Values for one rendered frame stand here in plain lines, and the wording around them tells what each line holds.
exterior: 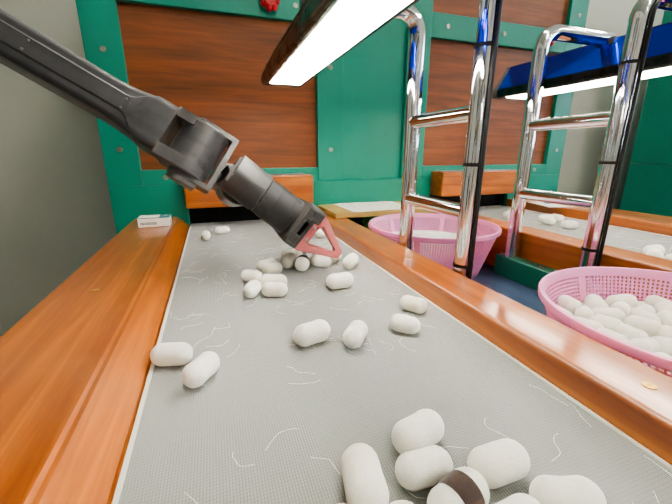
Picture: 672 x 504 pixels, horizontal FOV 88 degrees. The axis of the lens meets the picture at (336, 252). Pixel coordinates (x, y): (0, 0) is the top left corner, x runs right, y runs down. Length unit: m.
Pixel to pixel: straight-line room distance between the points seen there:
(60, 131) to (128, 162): 0.94
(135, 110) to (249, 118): 0.47
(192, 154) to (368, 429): 0.36
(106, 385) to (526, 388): 0.31
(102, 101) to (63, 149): 1.35
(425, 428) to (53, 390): 0.24
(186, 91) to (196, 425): 0.78
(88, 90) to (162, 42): 0.46
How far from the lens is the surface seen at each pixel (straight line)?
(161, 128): 0.49
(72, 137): 1.84
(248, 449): 0.25
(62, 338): 0.38
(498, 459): 0.23
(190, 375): 0.30
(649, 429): 0.30
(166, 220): 0.81
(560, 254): 0.72
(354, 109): 1.00
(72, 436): 0.26
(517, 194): 0.74
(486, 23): 0.48
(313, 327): 0.33
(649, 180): 3.13
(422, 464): 0.22
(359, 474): 0.21
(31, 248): 1.94
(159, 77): 0.94
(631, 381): 0.32
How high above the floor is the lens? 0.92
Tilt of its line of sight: 16 degrees down
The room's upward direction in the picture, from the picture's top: straight up
